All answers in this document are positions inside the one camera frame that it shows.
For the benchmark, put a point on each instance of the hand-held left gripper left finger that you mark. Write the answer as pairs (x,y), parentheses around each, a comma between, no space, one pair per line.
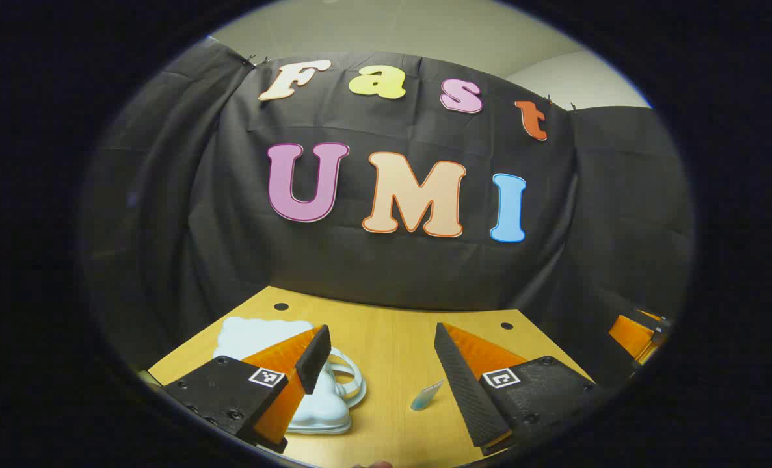
(314,361)

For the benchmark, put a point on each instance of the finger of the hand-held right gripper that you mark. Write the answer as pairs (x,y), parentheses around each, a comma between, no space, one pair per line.
(657,320)
(627,337)

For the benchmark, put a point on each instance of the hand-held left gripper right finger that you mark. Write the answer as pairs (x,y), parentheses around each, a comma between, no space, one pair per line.
(460,390)

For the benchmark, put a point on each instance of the white and blue cream tube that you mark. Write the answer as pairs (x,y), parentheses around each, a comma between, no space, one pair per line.
(426,395)

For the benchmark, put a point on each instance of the light blue suitcase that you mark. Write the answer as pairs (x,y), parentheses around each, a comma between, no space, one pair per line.
(255,338)

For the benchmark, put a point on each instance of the black backdrop cloth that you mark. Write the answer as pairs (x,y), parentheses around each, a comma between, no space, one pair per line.
(386,266)

